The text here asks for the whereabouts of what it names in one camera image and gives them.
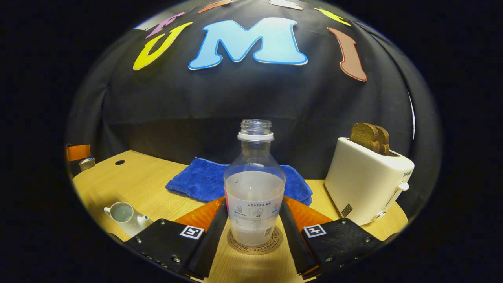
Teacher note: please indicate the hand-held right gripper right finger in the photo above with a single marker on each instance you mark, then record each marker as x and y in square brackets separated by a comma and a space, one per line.
[292, 243]

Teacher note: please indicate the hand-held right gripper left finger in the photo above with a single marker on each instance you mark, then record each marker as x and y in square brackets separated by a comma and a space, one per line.
[212, 243]

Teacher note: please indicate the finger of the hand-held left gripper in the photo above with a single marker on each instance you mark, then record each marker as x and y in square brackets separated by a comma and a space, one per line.
[78, 152]

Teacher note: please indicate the round cork coaster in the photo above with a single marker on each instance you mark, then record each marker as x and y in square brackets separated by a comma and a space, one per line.
[255, 250]

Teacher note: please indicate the clear plastic water bottle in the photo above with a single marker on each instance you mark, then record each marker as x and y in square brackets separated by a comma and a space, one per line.
[253, 188]

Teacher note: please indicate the white ceramic teacup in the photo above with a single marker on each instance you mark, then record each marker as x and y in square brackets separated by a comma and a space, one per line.
[129, 224]

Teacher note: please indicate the blue folded towel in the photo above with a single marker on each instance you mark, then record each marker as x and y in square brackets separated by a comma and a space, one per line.
[196, 181]

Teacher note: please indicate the white toaster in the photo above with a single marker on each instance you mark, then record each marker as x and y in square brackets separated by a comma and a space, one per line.
[361, 184]

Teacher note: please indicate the black backdrop cloth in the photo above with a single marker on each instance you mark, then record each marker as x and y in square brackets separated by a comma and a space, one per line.
[196, 110]

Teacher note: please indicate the brown bread slice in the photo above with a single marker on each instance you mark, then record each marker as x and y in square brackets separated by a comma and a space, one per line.
[363, 137]
[385, 141]

